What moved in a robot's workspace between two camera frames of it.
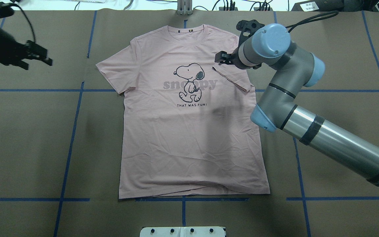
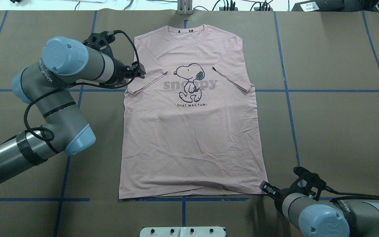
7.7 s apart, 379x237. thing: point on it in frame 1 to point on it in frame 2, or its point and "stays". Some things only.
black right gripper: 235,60 to 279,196
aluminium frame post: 184,7 stays
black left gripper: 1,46 to 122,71
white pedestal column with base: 182,231 stays
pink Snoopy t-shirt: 188,129 stays
